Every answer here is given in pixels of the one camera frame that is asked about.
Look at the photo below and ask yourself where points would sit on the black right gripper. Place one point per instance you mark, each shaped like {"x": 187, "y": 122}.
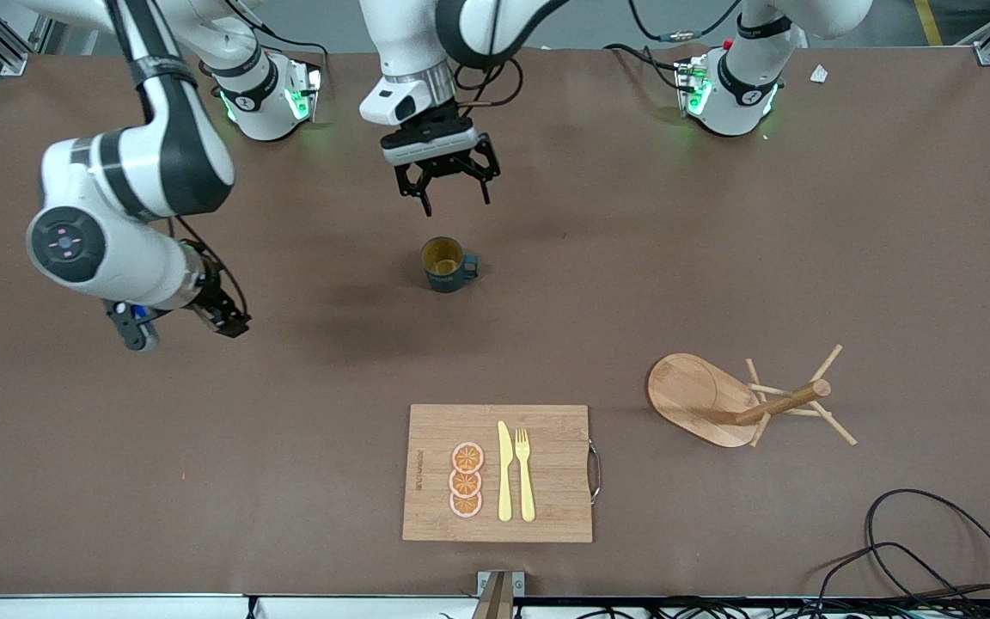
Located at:
{"x": 211, "y": 297}

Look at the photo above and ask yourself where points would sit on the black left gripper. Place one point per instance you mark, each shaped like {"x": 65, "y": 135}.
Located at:
{"x": 438, "y": 165}

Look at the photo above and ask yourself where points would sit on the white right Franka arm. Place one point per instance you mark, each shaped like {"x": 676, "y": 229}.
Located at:
{"x": 130, "y": 163}

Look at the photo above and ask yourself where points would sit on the toy orange slice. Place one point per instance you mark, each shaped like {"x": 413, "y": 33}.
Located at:
{"x": 467, "y": 456}
{"x": 466, "y": 505}
{"x": 466, "y": 483}

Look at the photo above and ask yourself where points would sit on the yellow plastic knife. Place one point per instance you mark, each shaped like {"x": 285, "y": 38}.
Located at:
{"x": 504, "y": 481}

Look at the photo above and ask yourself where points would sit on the yellow plastic fork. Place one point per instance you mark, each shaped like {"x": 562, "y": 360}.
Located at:
{"x": 526, "y": 490}

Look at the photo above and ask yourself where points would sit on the wooden mug tree stand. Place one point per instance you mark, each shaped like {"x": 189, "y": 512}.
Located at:
{"x": 701, "y": 400}

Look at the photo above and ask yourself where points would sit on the small white paper scrap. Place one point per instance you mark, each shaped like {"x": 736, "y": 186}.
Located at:
{"x": 820, "y": 74}

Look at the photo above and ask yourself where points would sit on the white table edge rail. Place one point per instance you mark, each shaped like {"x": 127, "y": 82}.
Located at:
{"x": 117, "y": 607}

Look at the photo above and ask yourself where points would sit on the metal table edge bracket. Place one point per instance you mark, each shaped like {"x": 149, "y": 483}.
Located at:
{"x": 499, "y": 589}

